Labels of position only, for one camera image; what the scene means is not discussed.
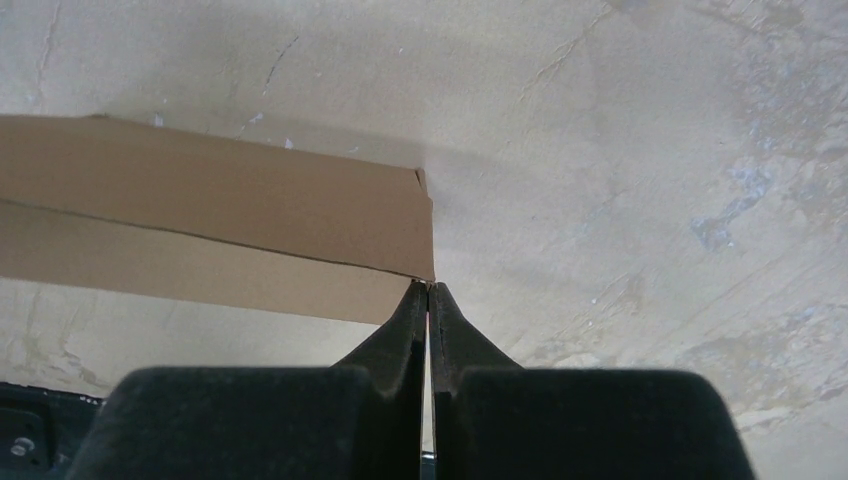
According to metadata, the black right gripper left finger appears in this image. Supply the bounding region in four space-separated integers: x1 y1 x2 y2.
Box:
69 283 427 479

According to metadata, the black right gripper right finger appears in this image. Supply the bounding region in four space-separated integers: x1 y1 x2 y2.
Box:
429 283 754 479

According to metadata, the brown cardboard box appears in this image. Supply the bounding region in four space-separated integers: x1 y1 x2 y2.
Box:
1 115 435 325

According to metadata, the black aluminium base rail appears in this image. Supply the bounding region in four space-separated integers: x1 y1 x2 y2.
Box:
1 382 103 479

